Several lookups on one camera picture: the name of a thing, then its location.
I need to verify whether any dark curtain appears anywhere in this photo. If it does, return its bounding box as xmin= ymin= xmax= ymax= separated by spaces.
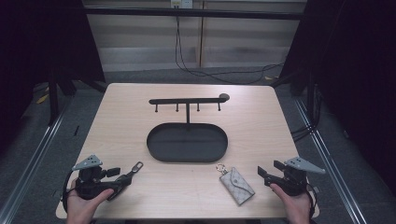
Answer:
xmin=278 ymin=0 xmax=396 ymax=195
xmin=0 ymin=0 xmax=106 ymax=153

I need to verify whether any black key fob with strap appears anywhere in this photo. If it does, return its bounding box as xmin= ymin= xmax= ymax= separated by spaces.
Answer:
xmin=124 ymin=161 xmax=145 ymax=183

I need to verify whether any person's left hand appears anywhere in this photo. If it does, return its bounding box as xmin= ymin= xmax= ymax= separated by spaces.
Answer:
xmin=65 ymin=179 xmax=115 ymax=224

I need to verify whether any metal floor rail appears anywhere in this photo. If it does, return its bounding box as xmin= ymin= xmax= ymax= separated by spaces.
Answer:
xmin=0 ymin=99 xmax=74 ymax=224
xmin=293 ymin=96 xmax=370 ymax=224

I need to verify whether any black stand leg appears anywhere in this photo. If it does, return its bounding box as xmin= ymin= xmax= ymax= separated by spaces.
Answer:
xmin=47 ymin=69 xmax=61 ymax=126

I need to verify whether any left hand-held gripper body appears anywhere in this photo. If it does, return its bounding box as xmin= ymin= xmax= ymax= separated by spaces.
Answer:
xmin=72 ymin=154 xmax=117 ymax=201

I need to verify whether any person's right hand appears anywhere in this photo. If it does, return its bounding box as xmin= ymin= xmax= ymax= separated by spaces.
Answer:
xmin=269 ymin=183 xmax=313 ymax=224

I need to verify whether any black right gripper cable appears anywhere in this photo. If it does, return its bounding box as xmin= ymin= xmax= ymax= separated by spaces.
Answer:
xmin=305 ymin=183 xmax=318 ymax=219

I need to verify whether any grey key pouch with ring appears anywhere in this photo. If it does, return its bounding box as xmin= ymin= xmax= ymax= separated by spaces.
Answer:
xmin=215 ymin=162 xmax=256 ymax=206

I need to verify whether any white wall socket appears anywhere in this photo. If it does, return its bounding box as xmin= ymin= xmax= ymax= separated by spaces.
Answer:
xmin=170 ymin=0 xmax=194 ymax=9

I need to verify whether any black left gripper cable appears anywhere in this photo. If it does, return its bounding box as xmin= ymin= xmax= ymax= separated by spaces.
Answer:
xmin=61 ymin=170 xmax=78 ymax=214

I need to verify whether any black floor cable bundle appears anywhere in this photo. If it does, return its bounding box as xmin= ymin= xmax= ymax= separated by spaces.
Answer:
xmin=290 ymin=83 xmax=323 ymax=143

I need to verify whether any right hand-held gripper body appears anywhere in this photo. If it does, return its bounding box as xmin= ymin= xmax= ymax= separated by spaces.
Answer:
xmin=270 ymin=157 xmax=327 ymax=197

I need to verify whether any black wall cable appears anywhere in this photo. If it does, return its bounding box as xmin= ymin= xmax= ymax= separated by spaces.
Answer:
xmin=174 ymin=15 xmax=285 ymax=86

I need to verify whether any black horizontal bar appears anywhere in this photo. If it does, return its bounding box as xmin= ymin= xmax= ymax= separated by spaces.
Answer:
xmin=83 ymin=7 xmax=308 ymax=21

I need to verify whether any yellow floor scrap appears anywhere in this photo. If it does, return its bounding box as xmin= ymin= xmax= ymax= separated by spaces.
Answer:
xmin=35 ymin=92 xmax=50 ymax=105

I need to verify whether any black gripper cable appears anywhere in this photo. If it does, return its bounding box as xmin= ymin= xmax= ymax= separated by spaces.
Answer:
xmin=305 ymin=183 xmax=318 ymax=219
xmin=61 ymin=170 xmax=78 ymax=214

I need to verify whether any black key rack with tray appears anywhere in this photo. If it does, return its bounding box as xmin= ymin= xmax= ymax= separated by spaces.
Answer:
xmin=146 ymin=92 xmax=232 ymax=163

